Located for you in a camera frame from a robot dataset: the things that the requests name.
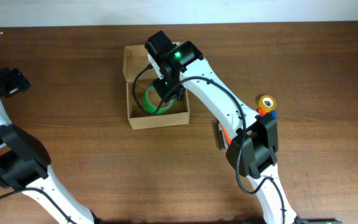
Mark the green tape roll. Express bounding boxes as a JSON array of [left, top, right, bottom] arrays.
[[143, 85, 175, 114]]

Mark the brown cardboard box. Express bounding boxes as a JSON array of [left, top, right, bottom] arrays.
[[122, 45, 190, 129]]

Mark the orange utility knife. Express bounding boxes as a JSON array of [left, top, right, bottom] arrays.
[[257, 108, 267, 116]]

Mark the yellow clear tape roll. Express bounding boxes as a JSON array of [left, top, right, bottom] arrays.
[[258, 95, 277, 113]]

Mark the blue white marker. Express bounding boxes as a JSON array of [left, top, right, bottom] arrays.
[[272, 110, 277, 119]]

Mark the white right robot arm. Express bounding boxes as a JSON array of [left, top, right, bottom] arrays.
[[145, 31, 300, 223]]

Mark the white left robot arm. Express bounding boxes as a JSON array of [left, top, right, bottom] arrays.
[[0, 68, 102, 223]]

